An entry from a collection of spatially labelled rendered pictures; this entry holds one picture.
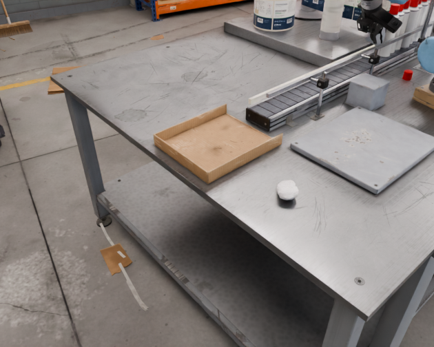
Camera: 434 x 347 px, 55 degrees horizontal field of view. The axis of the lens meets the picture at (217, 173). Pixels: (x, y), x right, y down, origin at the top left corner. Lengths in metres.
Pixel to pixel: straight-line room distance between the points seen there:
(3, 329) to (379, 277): 1.54
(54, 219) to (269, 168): 1.48
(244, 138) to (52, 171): 1.68
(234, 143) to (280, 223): 0.36
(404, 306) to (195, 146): 0.75
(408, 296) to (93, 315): 1.25
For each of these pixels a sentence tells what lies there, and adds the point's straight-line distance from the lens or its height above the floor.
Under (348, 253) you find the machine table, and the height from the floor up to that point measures 0.83.
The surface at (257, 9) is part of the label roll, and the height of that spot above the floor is 0.97.
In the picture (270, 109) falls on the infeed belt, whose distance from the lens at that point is 1.39.
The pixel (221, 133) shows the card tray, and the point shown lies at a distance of 1.34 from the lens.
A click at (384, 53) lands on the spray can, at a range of 1.89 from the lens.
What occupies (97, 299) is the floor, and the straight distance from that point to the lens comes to 1.97.
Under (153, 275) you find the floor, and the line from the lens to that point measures 2.00.
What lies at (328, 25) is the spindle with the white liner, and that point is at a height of 0.95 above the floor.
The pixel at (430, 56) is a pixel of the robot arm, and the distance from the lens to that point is 1.50.
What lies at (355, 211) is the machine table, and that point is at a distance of 1.10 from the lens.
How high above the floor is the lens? 1.54
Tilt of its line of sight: 37 degrees down
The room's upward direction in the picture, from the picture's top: straight up
